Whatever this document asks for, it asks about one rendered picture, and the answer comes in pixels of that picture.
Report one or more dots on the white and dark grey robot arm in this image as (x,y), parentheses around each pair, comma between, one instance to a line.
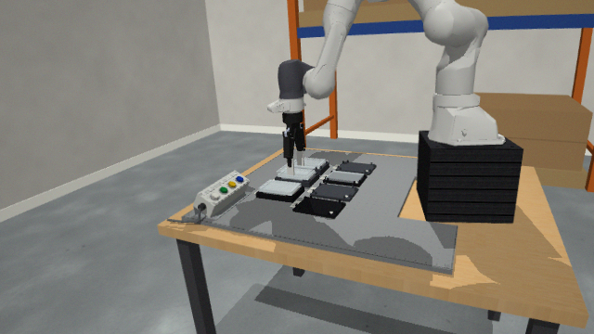
(457,118)

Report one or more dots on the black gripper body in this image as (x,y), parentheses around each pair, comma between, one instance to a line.
(292,120)

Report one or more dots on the grey button panel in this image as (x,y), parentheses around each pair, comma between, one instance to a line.
(219,198)

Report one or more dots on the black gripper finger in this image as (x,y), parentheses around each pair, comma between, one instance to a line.
(288,148)
(300,145)

